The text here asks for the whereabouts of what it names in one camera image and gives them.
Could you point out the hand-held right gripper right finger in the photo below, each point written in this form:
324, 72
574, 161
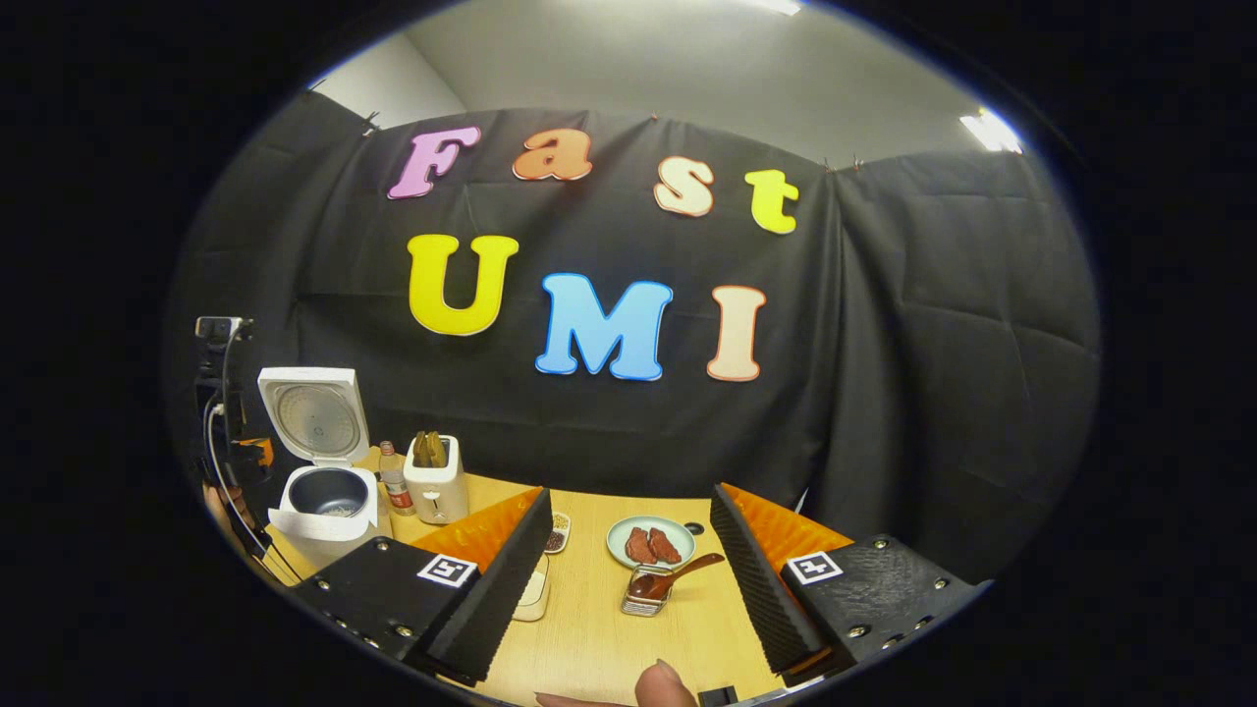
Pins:
756, 579

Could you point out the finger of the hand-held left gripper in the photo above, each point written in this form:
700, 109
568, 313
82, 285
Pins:
255, 452

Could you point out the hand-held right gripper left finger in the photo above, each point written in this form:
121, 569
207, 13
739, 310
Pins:
496, 589

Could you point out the white rice cooker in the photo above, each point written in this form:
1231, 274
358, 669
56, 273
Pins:
314, 422

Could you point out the brown wooden spoon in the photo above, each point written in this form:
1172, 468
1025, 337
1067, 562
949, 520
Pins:
678, 574

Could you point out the cream rectangular tray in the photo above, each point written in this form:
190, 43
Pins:
532, 589

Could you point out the white divided grain dish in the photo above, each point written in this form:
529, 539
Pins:
560, 535

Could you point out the red meat slice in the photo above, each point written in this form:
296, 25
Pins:
640, 546
666, 545

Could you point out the white toaster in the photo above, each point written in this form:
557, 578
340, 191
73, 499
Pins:
437, 491

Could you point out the pale green plate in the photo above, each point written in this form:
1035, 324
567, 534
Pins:
617, 540

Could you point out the clear bottle red label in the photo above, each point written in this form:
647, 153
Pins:
397, 486

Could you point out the brown toast slice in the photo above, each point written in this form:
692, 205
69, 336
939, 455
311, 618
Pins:
438, 449
421, 450

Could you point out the black backdrop cloth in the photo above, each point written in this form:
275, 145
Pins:
884, 344

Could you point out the ceiling light panel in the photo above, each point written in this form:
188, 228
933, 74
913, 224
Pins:
992, 131
779, 5

